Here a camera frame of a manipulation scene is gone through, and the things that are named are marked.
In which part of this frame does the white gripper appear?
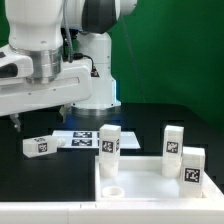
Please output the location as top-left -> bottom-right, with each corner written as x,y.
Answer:
0,61 -> 92,132

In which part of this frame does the white square table top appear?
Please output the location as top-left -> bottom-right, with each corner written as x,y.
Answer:
94,155 -> 224,203

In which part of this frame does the grey braided robot cable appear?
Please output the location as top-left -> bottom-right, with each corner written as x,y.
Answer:
62,0 -> 96,73

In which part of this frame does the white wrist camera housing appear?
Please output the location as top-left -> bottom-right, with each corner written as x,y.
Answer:
0,51 -> 33,85

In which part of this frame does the white sheet with tags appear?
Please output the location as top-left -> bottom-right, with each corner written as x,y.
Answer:
52,130 -> 140,149

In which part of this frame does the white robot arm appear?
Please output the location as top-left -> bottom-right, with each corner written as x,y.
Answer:
0,0 -> 138,128

